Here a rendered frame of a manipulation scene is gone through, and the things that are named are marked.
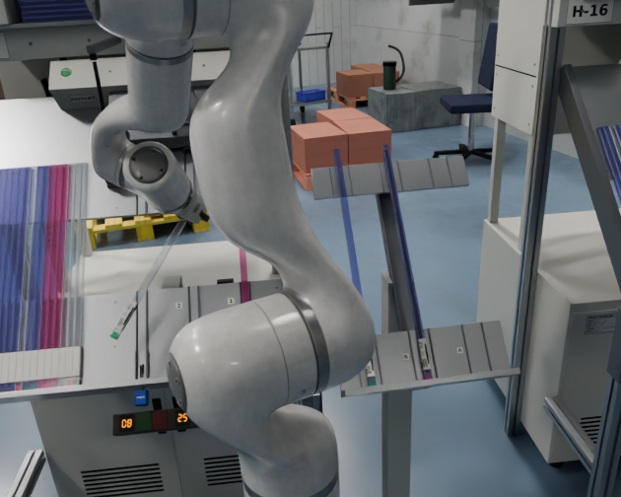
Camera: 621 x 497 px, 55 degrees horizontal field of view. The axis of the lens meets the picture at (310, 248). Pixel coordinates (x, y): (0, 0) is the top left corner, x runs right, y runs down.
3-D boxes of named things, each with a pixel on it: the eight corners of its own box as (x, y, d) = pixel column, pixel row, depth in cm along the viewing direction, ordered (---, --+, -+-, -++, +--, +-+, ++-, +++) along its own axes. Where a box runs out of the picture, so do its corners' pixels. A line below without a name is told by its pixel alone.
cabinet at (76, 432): (305, 507, 178) (292, 330, 153) (68, 533, 173) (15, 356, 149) (291, 378, 238) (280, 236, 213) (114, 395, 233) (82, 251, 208)
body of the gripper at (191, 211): (204, 184, 108) (213, 201, 119) (154, 162, 109) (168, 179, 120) (184, 221, 107) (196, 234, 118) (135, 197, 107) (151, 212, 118)
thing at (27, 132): (275, 212, 139) (274, 202, 134) (-14, 235, 135) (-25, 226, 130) (264, 94, 151) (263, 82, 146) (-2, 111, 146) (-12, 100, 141)
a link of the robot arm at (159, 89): (63, 24, 77) (84, 185, 100) (174, 67, 76) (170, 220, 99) (101, -5, 83) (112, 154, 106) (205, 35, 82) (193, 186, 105)
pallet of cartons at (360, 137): (399, 178, 471) (399, 129, 455) (308, 191, 453) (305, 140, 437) (352, 148, 569) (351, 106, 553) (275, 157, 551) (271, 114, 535)
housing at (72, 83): (266, 110, 150) (263, 75, 137) (69, 123, 147) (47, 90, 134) (263, 84, 153) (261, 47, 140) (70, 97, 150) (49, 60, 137)
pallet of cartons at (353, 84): (404, 104, 766) (404, 70, 749) (349, 109, 748) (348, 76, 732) (373, 92, 863) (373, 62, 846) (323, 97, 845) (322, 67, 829)
